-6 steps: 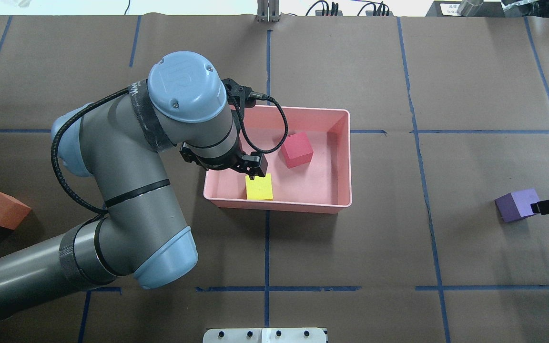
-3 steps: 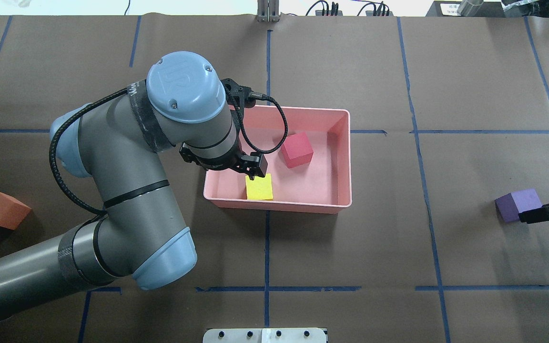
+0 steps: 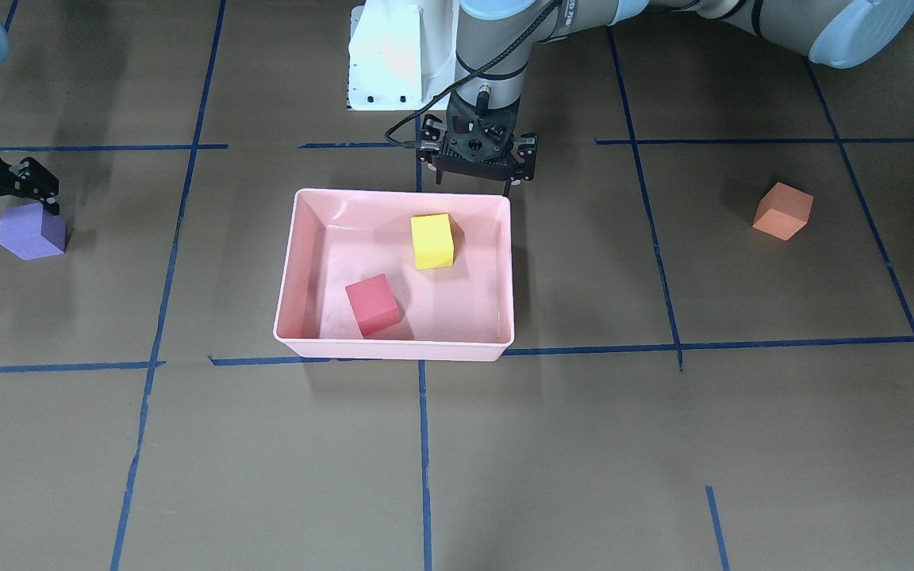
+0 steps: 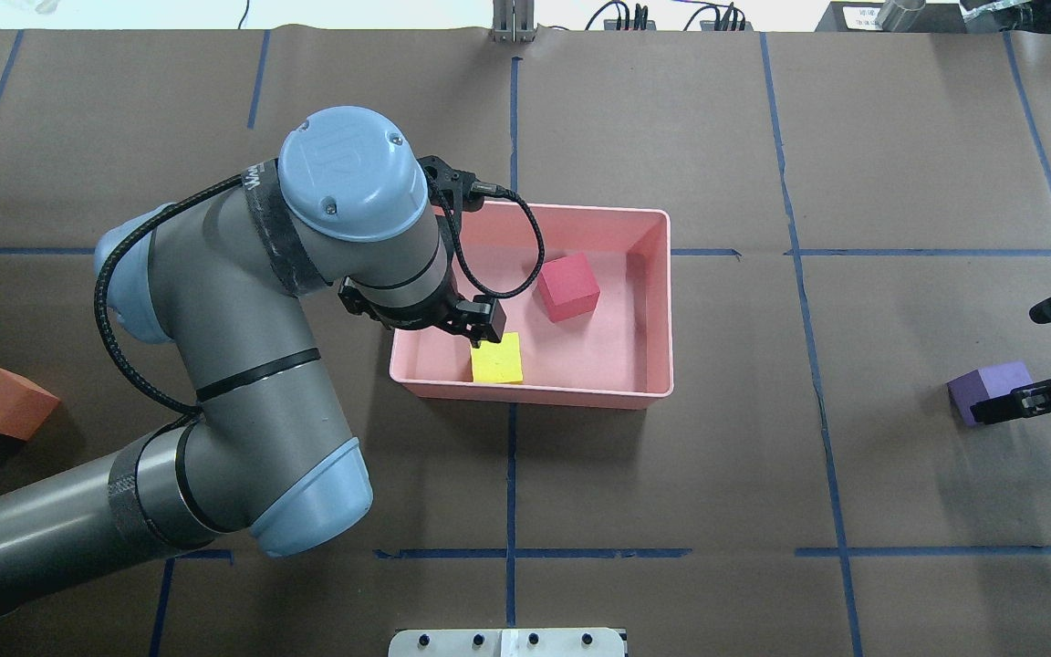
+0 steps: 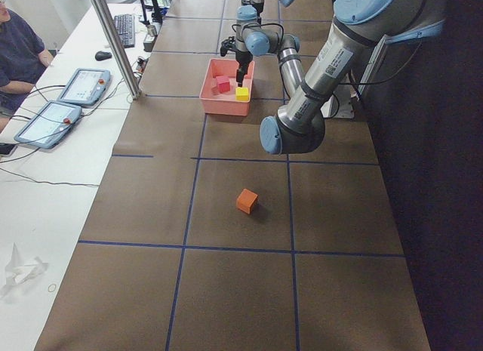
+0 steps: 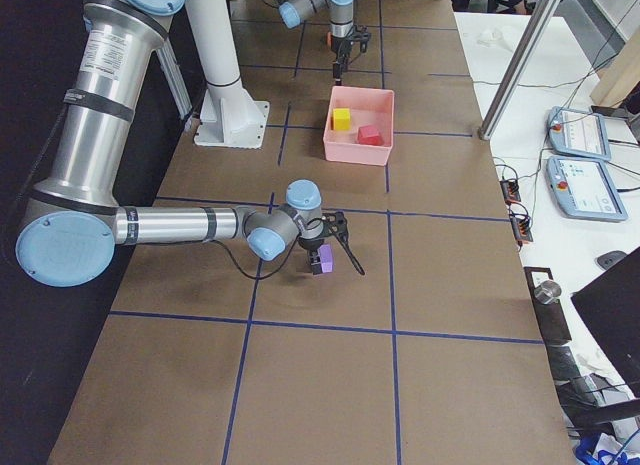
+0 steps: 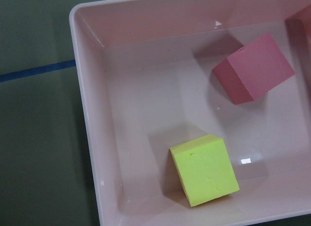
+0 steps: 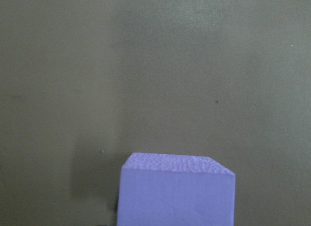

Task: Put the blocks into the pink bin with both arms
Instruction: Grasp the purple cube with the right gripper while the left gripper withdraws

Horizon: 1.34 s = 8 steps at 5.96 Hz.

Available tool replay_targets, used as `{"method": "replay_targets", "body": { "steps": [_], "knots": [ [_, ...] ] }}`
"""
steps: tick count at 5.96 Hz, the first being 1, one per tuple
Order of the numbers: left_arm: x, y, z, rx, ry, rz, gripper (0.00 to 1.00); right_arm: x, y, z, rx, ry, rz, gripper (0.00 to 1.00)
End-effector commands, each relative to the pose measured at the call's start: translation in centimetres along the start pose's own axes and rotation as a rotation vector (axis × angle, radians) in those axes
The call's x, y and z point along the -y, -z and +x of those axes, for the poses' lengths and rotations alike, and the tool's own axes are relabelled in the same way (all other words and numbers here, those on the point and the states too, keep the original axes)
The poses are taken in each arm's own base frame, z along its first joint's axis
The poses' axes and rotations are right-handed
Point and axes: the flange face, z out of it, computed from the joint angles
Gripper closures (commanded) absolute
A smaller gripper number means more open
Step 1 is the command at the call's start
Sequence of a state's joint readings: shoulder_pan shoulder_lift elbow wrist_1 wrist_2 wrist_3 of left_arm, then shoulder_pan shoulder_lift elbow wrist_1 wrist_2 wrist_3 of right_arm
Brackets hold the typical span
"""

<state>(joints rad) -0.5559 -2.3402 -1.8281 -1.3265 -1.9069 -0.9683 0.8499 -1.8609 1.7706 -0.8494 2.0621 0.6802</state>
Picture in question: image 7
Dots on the yellow foam block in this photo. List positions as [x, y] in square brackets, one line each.
[204, 169]

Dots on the red foam block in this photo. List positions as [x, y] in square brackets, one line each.
[253, 70]

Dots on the purple foam block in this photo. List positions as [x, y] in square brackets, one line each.
[299, 32]

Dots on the pink plastic bin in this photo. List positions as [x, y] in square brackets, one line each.
[146, 82]

